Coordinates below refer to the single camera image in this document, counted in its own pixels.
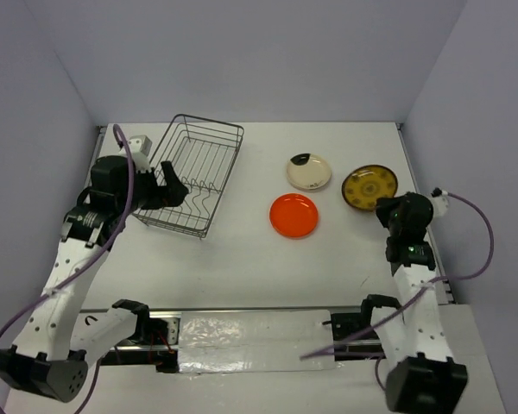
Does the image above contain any orange plate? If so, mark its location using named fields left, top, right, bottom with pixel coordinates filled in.
left=268, top=193, right=320, bottom=239

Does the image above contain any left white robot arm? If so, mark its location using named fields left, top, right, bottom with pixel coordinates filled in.
left=0, top=155, right=189, bottom=403

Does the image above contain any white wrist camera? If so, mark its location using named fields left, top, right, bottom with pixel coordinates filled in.
left=429, top=187, right=450, bottom=217
left=127, top=135, right=152, bottom=173

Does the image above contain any yellow patterned plate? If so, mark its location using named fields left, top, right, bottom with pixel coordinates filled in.
left=341, top=165, right=398, bottom=212

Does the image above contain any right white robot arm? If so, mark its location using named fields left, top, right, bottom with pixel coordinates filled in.
left=357, top=189, right=468, bottom=413

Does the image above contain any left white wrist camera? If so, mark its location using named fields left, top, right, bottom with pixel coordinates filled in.
left=127, top=135, right=152, bottom=173

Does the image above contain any silver foil base rail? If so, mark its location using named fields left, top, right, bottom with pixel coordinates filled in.
left=96, top=306, right=415, bottom=374

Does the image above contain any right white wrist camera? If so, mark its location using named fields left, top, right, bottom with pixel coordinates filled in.
left=429, top=187, right=450, bottom=217

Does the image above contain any cream plate with black mark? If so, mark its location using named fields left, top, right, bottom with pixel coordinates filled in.
left=286, top=153, right=332, bottom=191

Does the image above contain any grey wire dish rack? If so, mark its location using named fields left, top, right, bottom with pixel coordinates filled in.
left=133, top=114, right=244, bottom=239

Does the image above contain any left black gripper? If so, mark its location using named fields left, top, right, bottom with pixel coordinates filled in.
left=117, top=160, right=188, bottom=216

